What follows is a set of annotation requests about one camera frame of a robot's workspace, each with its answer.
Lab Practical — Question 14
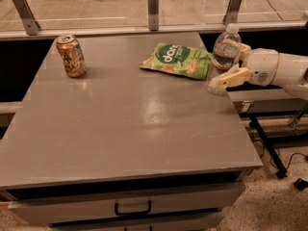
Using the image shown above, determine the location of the right metal rail bracket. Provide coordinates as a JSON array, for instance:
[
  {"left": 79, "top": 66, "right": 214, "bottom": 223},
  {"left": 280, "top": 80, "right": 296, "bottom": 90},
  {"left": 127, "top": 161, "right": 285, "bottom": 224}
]
[{"left": 223, "top": 0, "right": 243, "bottom": 26}]

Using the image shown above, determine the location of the black stand leg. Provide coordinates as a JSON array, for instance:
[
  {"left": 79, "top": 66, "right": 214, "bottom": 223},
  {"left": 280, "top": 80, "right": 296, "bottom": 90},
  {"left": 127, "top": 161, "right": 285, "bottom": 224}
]
[{"left": 249, "top": 115, "right": 287, "bottom": 179}]

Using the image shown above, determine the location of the black floor cable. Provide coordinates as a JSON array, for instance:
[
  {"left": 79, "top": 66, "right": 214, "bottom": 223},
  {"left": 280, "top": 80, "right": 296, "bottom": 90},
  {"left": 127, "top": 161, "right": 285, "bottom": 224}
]
[{"left": 251, "top": 138, "right": 308, "bottom": 171}]

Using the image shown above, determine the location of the black drawer handle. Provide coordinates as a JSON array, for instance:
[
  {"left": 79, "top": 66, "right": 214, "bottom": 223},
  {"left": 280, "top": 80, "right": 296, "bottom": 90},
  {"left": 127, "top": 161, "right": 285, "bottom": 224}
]
[{"left": 114, "top": 200, "right": 152, "bottom": 217}]

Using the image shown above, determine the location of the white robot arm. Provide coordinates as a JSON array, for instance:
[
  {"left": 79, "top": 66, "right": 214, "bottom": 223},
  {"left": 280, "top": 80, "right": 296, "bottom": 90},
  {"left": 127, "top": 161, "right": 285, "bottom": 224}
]
[{"left": 214, "top": 44, "right": 308, "bottom": 100}]

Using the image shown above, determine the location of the grey metal rail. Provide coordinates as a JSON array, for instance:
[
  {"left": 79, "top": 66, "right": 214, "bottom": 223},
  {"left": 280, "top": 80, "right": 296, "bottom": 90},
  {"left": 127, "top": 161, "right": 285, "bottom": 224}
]
[{"left": 0, "top": 20, "right": 307, "bottom": 41}]

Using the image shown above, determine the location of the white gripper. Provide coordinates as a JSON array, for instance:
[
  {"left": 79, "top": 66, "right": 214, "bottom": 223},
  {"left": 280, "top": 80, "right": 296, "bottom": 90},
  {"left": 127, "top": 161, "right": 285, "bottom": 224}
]
[{"left": 218, "top": 43, "right": 279, "bottom": 89}]

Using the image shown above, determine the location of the grey lower drawer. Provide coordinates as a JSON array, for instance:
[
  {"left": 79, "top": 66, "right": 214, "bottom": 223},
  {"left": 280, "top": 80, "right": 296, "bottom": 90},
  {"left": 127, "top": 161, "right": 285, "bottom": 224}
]
[{"left": 51, "top": 212, "right": 223, "bottom": 231}]

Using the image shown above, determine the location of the green rice chip bag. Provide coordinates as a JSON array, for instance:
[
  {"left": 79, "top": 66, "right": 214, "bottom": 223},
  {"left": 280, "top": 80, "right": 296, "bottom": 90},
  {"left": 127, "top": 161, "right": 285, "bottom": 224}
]
[{"left": 141, "top": 42, "right": 212, "bottom": 80}]

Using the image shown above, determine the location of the left metal rail bracket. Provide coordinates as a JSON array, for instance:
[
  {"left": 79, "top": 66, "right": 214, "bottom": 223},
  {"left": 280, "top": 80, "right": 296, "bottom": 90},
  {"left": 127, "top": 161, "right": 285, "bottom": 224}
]
[{"left": 13, "top": 0, "right": 40, "bottom": 36}]

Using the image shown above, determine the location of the middle metal rail bracket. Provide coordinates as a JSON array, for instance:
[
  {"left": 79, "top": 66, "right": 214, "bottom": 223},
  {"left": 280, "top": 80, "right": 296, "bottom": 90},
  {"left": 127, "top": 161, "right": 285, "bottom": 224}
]
[{"left": 147, "top": 0, "right": 159, "bottom": 31}]

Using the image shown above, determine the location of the metal rail bracket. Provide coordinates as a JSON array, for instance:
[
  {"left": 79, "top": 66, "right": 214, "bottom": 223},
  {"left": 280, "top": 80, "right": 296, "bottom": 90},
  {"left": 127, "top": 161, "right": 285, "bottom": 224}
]
[
  {"left": 13, "top": 0, "right": 40, "bottom": 36},
  {"left": 147, "top": 0, "right": 159, "bottom": 31},
  {"left": 223, "top": 0, "right": 243, "bottom": 26}
]

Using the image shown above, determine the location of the grey upper drawer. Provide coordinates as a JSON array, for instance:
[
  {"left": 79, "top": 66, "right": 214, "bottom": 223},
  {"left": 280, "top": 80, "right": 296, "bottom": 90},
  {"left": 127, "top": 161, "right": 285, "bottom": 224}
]
[{"left": 9, "top": 182, "right": 244, "bottom": 224}]

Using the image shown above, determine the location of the clear plastic water bottle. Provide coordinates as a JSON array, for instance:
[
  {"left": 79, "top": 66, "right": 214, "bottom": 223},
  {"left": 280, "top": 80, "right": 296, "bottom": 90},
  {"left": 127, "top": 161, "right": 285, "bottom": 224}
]
[{"left": 206, "top": 23, "right": 242, "bottom": 95}]

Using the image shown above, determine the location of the grey drawer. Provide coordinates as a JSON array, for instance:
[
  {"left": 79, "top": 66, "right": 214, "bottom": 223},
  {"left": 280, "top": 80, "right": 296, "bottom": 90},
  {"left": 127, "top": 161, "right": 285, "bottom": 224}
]
[
  {"left": 51, "top": 212, "right": 223, "bottom": 231},
  {"left": 9, "top": 182, "right": 244, "bottom": 224}
]

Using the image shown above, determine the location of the gold soda can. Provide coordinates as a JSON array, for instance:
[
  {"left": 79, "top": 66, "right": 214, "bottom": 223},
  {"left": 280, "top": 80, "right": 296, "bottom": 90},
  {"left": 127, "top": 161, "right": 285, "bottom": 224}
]
[{"left": 56, "top": 35, "right": 86, "bottom": 78}]

